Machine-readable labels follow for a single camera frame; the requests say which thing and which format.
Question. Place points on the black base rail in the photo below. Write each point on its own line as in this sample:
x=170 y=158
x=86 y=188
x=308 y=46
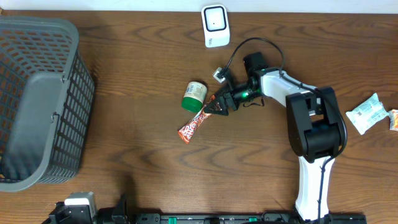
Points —
x=277 y=218

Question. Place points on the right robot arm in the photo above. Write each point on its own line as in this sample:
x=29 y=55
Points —
x=316 y=129

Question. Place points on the orange tissue pack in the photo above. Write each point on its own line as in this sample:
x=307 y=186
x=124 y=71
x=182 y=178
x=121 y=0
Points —
x=393 y=117

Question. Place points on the green lid white jar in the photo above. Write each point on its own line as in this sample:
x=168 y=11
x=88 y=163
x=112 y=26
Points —
x=194 y=97

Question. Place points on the orange chocolate bar wrapper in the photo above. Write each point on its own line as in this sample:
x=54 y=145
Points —
x=186 y=132

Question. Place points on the white barcode scanner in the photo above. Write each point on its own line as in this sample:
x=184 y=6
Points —
x=215 y=25

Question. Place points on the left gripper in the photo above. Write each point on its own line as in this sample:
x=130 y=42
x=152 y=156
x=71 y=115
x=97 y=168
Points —
x=120 y=216

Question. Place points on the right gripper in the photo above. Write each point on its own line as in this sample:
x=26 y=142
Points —
x=223 y=108

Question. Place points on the teal wet wipes pack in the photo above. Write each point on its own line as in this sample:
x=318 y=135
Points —
x=367 y=114

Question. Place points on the grey plastic shopping basket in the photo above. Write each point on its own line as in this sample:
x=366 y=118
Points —
x=47 y=94

